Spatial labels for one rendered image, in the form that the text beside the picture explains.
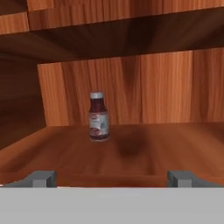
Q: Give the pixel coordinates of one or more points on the open wooden cupboard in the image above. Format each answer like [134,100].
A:
[151,87]

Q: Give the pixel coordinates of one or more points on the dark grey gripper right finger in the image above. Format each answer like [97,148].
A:
[183,178]

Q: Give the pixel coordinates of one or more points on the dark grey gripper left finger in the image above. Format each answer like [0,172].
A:
[40,178]

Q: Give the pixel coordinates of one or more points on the dark red condiment bottle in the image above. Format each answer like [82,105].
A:
[99,118]

